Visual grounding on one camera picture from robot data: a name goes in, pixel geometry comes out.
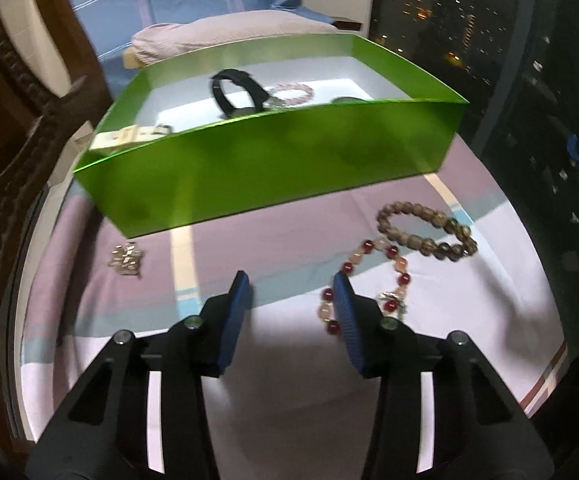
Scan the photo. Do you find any red and pink bead bracelet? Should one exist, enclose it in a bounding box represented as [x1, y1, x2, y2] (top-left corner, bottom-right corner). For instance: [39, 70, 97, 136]
[316, 237, 413, 337]

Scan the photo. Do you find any white wrist watch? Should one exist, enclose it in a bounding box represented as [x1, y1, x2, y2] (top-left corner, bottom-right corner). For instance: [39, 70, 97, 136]
[90, 125, 174, 152]

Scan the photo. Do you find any black wrist watch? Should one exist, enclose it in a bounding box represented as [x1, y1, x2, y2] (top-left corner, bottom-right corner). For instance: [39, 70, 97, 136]
[210, 68, 271, 119]

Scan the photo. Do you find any pale pink bead bracelet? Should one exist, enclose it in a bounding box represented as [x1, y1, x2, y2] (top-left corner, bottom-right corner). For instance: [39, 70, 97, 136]
[262, 81, 317, 111]

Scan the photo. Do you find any pink plaid table cloth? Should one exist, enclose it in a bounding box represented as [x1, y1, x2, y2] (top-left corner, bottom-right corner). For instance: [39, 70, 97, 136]
[18, 134, 571, 480]

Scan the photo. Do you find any green cardboard box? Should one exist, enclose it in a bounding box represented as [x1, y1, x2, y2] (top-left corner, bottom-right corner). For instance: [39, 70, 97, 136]
[75, 34, 467, 237]

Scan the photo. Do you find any pink textured cushion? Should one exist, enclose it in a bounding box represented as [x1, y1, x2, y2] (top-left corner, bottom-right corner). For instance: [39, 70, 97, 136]
[122, 10, 337, 70]

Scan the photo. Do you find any carved dark wooden chair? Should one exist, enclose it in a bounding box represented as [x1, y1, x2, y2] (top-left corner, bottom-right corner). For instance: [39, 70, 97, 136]
[0, 0, 112, 465]

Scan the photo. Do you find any wooden armchair with armrest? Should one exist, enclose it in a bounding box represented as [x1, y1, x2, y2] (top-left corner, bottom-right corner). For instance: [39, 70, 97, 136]
[333, 18, 362, 32]

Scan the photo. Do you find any brown wooden bead bracelet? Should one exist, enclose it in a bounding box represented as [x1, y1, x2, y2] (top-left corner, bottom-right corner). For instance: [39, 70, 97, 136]
[375, 199, 479, 262]

